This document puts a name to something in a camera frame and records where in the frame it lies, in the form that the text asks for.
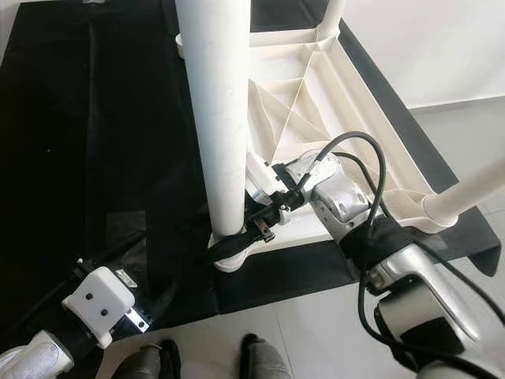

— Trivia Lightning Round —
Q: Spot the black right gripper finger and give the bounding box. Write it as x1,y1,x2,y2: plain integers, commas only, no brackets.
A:
204,229,273,265

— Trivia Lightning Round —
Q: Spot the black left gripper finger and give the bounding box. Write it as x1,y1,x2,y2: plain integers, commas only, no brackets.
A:
83,231,149,273
146,278,181,318

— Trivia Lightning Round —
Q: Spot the white plastic children table top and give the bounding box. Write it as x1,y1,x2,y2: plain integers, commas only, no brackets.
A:
175,22,455,273

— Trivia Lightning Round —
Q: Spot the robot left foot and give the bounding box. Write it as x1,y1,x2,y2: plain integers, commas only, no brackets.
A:
118,340,182,379

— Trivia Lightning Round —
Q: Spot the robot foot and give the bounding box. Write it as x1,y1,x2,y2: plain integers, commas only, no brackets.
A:
118,340,182,379
241,333,293,379

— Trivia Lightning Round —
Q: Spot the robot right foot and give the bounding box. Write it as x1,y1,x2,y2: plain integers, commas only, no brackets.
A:
241,333,293,379

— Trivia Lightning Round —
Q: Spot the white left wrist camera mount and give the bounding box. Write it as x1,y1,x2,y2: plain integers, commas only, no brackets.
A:
62,266,137,348

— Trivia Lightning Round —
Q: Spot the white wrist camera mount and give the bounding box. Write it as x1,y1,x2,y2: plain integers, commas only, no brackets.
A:
62,266,137,348
245,154,289,206

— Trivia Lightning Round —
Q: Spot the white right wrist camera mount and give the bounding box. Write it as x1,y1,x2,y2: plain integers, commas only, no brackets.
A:
245,154,289,206

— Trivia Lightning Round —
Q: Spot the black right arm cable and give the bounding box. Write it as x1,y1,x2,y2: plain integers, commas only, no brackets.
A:
284,131,505,379

